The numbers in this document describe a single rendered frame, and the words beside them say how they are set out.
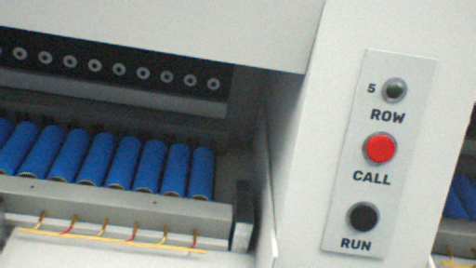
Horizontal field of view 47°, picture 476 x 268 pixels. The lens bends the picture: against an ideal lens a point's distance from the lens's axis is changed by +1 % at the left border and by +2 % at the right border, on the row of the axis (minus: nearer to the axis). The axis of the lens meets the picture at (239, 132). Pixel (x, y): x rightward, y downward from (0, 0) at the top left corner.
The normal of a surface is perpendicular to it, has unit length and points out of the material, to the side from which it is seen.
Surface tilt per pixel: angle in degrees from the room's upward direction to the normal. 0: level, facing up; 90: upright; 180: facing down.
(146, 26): 106
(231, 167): 16
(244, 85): 90
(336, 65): 90
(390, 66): 90
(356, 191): 90
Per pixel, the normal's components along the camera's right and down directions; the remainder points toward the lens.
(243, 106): 0.04, 0.28
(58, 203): 0.00, 0.53
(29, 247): 0.17, -0.84
